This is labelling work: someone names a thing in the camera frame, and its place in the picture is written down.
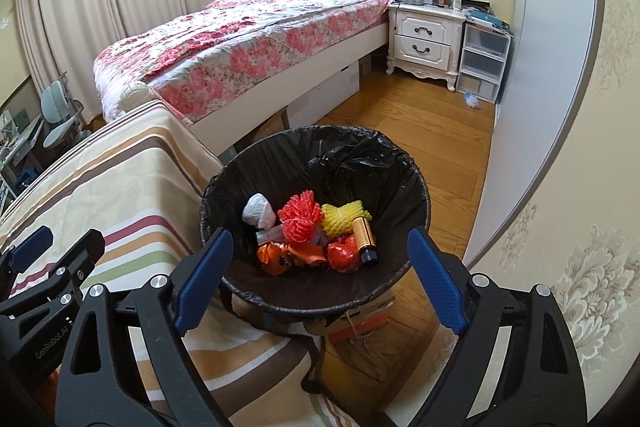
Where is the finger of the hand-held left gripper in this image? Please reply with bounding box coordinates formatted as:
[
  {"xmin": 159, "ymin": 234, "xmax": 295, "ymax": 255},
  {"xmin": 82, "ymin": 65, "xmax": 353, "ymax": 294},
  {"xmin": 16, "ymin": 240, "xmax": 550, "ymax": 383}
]
[
  {"xmin": 0, "ymin": 228, "xmax": 107, "ymax": 315},
  {"xmin": 0, "ymin": 227, "xmax": 55, "ymax": 280}
]

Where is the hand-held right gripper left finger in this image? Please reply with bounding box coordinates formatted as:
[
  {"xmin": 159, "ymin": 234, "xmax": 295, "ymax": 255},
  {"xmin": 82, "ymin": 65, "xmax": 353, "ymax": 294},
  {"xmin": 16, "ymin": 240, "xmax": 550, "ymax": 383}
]
[{"xmin": 54, "ymin": 228, "xmax": 235, "ymax": 427}]

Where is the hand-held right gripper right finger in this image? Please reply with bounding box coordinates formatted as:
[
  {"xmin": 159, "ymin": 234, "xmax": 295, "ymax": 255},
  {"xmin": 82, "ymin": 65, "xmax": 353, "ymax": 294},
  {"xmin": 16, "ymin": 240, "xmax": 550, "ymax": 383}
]
[{"xmin": 406, "ymin": 228, "xmax": 586, "ymax": 427}]

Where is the orange wrapper with black print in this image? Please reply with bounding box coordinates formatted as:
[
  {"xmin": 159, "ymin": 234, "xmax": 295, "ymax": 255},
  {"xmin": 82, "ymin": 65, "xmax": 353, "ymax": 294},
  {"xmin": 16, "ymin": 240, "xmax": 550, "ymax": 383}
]
[{"xmin": 256, "ymin": 241, "xmax": 293, "ymax": 277}]

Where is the amber bottle with gold label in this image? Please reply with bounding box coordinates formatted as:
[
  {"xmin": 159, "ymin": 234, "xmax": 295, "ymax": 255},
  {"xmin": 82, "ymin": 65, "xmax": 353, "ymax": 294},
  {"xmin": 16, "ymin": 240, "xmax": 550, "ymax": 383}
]
[{"xmin": 350, "ymin": 217, "xmax": 378, "ymax": 268}]

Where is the white plastic bag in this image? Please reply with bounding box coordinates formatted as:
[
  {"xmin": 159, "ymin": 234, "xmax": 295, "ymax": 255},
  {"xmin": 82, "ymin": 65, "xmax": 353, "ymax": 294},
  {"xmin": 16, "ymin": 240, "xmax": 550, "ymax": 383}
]
[{"xmin": 242, "ymin": 193, "xmax": 277, "ymax": 228}]

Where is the yellow foam fruit net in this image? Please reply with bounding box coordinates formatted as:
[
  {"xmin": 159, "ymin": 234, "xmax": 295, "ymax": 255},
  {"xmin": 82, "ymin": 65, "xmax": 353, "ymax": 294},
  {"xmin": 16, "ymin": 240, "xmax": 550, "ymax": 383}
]
[{"xmin": 320, "ymin": 202, "xmax": 372, "ymax": 238}]

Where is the trash bin with black liner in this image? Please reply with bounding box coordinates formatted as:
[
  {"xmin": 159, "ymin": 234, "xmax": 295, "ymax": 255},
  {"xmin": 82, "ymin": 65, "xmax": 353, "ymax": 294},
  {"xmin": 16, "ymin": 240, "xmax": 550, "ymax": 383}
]
[{"xmin": 200, "ymin": 125, "xmax": 432, "ymax": 314}]

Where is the striped tablecloth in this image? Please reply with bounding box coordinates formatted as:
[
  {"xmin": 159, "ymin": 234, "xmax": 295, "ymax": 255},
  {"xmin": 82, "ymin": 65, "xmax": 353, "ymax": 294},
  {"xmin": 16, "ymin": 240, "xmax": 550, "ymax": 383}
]
[{"xmin": 0, "ymin": 99, "xmax": 331, "ymax": 427}]

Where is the white study desk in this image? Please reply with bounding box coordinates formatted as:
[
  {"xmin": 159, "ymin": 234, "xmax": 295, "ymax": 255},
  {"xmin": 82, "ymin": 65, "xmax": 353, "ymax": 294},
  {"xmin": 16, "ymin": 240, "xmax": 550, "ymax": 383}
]
[{"xmin": 0, "ymin": 109, "xmax": 46, "ymax": 188}]

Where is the grey blue desk chair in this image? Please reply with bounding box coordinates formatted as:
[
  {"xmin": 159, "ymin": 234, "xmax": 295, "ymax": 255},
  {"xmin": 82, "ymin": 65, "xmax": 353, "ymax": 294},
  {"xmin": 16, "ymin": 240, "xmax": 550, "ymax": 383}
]
[{"xmin": 39, "ymin": 79, "xmax": 93, "ymax": 152}]

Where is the brown cardboard box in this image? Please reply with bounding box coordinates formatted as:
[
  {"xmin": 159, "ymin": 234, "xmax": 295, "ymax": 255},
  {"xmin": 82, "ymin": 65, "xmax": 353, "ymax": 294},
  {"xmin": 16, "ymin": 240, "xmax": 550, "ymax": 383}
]
[{"xmin": 250, "ymin": 112, "xmax": 287, "ymax": 142}]

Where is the white storage box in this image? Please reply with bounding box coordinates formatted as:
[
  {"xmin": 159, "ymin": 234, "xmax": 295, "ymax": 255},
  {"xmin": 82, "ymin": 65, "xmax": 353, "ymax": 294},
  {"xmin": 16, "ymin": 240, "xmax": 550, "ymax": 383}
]
[{"xmin": 287, "ymin": 59, "xmax": 362, "ymax": 130}]

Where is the clear plastic drawer unit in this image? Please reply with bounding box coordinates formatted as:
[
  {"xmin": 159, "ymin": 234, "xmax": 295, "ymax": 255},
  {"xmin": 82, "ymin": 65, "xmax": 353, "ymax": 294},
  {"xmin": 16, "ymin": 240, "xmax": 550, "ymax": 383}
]
[{"xmin": 456, "ymin": 23, "xmax": 512, "ymax": 104}]

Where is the white nightstand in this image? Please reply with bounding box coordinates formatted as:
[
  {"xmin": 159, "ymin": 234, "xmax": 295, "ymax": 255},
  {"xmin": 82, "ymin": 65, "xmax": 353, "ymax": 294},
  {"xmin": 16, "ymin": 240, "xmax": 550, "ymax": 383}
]
[{"xmin": 385, "ymin": 2, "xmax": 468, "ymax": 92}]

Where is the pink floral blanket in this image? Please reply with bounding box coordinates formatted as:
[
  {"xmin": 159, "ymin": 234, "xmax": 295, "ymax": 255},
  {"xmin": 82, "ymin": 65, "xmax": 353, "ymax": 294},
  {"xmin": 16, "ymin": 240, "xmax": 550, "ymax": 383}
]
[{"xmin": 92, "ymin": 0, "xmax": 393, "ymax": 122}]

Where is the white wardrobe door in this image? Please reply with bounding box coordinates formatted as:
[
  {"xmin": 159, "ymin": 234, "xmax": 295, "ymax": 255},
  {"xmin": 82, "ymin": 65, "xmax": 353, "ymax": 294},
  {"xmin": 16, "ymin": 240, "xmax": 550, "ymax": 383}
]
[{"xmin": 462, "ymin": 0, "xmax": 601, "ymax": 268}]

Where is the pile of books and papers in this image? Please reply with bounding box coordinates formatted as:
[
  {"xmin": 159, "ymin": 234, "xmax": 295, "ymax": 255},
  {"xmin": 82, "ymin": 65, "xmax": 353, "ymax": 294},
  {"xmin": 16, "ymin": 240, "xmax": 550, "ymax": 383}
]
[{"xmin": 465, "ymin": 0, "xmax": 513, "ymax": 32}]

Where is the cardboard box with string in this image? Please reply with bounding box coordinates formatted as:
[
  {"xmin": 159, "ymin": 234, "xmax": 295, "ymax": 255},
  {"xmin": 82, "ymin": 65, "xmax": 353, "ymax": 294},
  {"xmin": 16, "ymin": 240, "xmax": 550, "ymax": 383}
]
[{"xmin": 325, "ymin": 291, "xmax": 397, "ymax": 344}]

